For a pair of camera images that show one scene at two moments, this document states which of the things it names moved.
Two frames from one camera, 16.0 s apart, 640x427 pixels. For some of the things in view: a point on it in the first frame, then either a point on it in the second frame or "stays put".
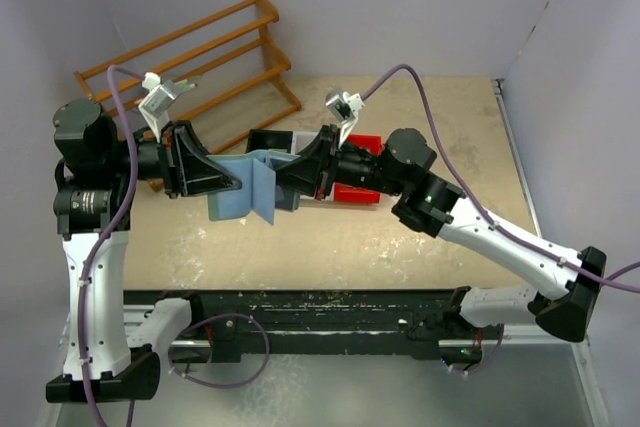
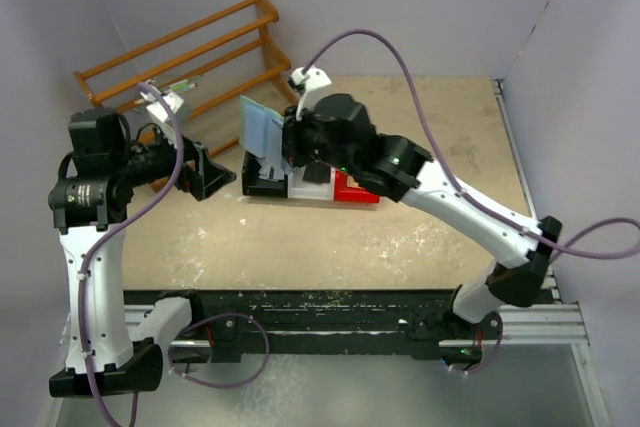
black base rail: (245, 322) stays put
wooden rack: (221, 74) stays put
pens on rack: (184, 85) stays put
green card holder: (258, 193) -> (261, 131)
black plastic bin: (269, 139) -> (255, 186)
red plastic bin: (342, 192) stays put
